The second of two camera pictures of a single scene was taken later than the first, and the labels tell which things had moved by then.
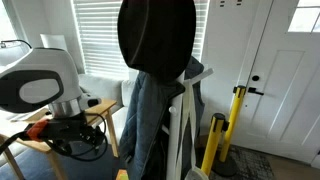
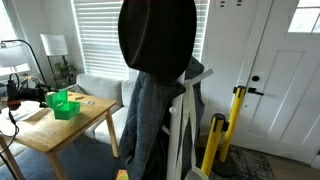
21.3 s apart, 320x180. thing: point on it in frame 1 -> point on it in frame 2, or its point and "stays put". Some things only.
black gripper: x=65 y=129 -> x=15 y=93
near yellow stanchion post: x=217 y=125 stays put
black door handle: x=254 y=90 stays put
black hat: x=158 y=37 stays put
